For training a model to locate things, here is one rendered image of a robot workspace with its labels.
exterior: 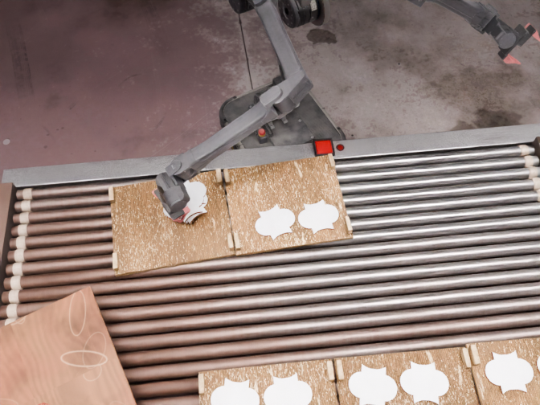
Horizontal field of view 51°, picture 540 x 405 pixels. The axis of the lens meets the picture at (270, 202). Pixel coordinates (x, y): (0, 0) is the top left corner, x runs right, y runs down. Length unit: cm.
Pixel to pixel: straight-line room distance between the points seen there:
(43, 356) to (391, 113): 245
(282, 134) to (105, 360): 168
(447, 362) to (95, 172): 140
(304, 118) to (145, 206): 133
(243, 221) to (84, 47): 231
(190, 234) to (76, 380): 60
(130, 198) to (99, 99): 166
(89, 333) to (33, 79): 241
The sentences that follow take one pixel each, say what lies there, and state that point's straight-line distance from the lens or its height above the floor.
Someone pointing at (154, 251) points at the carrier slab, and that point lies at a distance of 199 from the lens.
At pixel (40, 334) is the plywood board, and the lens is 187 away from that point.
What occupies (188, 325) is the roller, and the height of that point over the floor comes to 92.
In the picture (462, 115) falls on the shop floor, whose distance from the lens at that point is 363.
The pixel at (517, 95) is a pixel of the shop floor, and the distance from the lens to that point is 384.
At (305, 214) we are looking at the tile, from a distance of 200.
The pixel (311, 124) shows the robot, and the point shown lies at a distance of 311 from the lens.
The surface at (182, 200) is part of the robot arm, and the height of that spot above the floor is 119.
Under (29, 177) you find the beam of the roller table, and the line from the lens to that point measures 230.
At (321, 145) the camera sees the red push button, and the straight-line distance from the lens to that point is 218.
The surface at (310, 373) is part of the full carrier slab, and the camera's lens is 181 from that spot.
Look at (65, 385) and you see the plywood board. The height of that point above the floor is 104.
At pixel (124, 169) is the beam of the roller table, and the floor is 91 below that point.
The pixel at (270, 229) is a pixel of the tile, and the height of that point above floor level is 94.
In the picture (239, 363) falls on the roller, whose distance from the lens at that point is 184.
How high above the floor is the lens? 270
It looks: 60 degrees down
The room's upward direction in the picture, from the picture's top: 1 degrees counter-clockwise
